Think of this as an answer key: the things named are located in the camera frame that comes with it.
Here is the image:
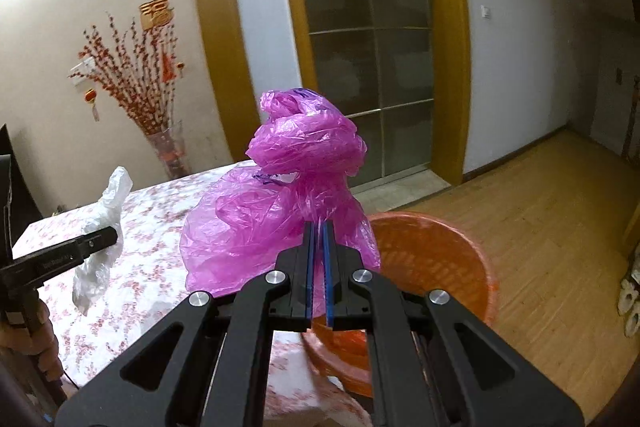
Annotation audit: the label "sliding glass door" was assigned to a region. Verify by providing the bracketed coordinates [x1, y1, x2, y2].
[290, 0, 436, 188]

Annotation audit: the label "glass vase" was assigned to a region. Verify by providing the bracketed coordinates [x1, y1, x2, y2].
[146, 121, 192, 180]

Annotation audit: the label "small red lantern ornament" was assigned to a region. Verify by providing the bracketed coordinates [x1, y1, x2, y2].
[84, 89, 101, 122]

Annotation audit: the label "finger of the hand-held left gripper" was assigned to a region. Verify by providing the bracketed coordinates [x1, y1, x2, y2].
[0, 227, 119, 290]

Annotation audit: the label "white plastic bag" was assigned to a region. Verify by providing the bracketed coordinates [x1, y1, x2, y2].
[72, 166, 134, 314]

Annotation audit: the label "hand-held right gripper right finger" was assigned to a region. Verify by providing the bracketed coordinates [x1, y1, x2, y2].
[322, 219, 586, 427]

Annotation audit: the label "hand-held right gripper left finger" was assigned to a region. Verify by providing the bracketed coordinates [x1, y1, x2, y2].
[54, 219, 317, 427]

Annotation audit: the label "row of slippers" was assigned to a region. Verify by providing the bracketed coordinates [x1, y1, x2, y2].
[617, 267, 640, 338]

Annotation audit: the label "orange plastic basket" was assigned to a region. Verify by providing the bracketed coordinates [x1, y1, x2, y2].
[300, 211, 501, 398]

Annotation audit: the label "red blossom branches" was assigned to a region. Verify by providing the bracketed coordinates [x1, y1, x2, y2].
[77, 12, 186, 135]

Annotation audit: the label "white wall switch panel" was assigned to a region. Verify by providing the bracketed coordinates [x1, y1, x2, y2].
[67, 59, 98, 85]

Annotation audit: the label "gold hanging ornament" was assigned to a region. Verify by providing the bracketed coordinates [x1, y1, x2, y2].
[138, 0, 176, 30]

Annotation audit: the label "person's left hand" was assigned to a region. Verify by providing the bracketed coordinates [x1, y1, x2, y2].
[0, 299, 61, 383]

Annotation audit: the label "pink plastic bag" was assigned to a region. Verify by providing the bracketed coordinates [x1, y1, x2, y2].
[180, 88, 382, 298]

